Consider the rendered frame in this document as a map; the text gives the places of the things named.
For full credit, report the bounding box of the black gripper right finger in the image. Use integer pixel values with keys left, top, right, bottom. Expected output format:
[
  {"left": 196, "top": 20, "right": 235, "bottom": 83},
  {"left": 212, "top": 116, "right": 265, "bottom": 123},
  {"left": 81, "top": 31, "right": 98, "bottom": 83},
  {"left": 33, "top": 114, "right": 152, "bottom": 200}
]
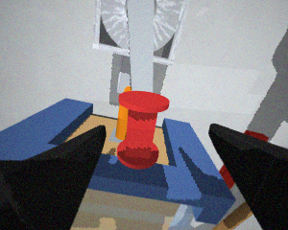
[{"left": 208, "top": 124, "right": 288, "bottom": 230}]

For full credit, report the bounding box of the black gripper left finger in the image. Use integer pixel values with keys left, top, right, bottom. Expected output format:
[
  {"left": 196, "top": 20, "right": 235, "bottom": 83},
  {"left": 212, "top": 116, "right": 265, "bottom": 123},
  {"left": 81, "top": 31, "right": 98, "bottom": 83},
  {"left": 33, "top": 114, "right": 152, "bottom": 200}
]
[{"left": 0, "top": 125, "right": 107, "bottom": 230}]

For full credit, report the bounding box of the black-headed mallet with wooden handle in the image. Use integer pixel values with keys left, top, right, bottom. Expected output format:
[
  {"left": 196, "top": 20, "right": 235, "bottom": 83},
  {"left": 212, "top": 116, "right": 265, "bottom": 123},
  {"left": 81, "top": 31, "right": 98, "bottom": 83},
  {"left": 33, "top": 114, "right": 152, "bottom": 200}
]
[{"left": 212, "top": 201, "right": 253, "bottom": 230}]

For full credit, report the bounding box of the red block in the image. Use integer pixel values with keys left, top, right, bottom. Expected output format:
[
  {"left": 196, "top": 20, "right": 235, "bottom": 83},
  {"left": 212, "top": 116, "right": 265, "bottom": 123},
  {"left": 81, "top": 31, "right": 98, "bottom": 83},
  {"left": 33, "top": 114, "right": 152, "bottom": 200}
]
[{"left": 219, "top": 130, "right": 269, "bottom": 189}]

